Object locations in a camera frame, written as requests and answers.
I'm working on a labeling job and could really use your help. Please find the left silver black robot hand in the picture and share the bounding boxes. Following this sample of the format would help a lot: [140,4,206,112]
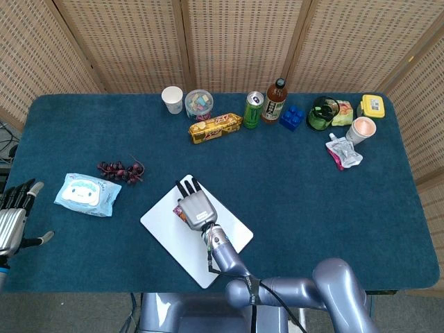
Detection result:
[0,178,56,257]

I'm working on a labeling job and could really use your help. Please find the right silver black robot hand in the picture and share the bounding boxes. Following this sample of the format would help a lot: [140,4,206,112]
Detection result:
[175,177,219,232]

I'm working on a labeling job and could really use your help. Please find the pink patterned packet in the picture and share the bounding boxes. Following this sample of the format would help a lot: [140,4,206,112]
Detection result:
[172,204,190,225]

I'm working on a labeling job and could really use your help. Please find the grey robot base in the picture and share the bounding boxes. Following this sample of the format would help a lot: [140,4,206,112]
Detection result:
[138,291,289,333]

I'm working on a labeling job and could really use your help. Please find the white rectangular board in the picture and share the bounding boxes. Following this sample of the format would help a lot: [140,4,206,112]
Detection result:
[139,174,255,290]

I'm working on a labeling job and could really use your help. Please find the dark blue table cloth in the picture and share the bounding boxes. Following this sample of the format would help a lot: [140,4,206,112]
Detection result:
[3,92,441,294]

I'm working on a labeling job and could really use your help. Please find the yellow biscuit package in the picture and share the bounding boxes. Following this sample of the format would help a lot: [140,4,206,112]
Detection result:
[188,112,244,145]

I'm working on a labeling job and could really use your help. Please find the light blue wet wipes pack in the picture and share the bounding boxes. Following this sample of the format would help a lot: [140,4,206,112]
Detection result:
[53,173,123,218]

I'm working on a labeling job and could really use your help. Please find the dark purple grape bunch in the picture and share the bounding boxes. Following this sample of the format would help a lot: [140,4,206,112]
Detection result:
[96,154,146,186]

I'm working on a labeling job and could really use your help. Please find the clear plastic jar with clips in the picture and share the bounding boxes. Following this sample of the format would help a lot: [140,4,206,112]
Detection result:
[184,89,214,121]

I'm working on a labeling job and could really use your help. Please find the green energy drink can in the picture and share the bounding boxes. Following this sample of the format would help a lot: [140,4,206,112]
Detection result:
[242,91,265,130]

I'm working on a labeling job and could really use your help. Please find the white paper cup blue print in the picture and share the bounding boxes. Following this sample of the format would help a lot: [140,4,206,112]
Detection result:
[161,86,184,115]

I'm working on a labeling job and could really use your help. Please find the brown tea bottle black cap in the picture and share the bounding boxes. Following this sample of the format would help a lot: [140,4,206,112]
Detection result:
[261,77,289,124]

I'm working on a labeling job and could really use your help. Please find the blue toy building block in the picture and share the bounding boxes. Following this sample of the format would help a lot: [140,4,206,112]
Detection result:
[279,105,306,133]

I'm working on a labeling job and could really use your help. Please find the black mesh pen holder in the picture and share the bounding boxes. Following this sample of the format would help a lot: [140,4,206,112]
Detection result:
[307,96,341,131]

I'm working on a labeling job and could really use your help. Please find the silver spout pouch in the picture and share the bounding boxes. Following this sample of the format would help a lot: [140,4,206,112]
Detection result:
[325,133,364,171]

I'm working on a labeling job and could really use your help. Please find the woven wooden folding screen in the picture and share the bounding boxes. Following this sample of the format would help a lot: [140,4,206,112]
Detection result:
[0,0,444,190]

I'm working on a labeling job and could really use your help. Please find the green snack packet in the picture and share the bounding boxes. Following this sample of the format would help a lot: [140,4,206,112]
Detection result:
[331,99,355,126]

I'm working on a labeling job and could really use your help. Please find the white cup pink inside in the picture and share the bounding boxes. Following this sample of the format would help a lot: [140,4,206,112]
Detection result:
[345,117,377,146]

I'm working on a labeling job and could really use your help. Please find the yellow plastic box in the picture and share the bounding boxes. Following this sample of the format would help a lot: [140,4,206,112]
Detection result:
[356,94,387,119]

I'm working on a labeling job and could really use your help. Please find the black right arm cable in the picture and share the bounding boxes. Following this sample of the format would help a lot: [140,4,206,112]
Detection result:
[207,242,308,333]

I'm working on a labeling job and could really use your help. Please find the dark cables beside table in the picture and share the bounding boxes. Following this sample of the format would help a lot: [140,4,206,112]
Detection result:
[0,121,20,166]

